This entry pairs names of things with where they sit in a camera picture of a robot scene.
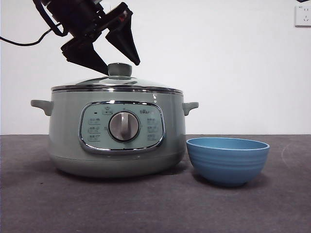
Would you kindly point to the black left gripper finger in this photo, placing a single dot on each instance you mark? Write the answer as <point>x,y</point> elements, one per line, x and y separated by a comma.
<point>85,54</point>
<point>125,41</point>

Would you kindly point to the white wall socket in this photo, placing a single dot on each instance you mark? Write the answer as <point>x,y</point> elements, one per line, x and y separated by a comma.
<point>303,16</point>

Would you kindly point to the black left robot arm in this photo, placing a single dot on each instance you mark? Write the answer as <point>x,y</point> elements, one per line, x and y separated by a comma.
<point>73,14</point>

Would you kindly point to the blue ribbed bowl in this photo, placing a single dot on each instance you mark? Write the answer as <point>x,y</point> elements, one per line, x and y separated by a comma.
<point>228,167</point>

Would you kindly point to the pale green electric steamer pot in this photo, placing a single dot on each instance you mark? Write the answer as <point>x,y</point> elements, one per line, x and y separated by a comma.
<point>65,136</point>

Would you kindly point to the glass lid with green knob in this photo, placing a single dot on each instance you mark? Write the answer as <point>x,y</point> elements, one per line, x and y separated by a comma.
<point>120,70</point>

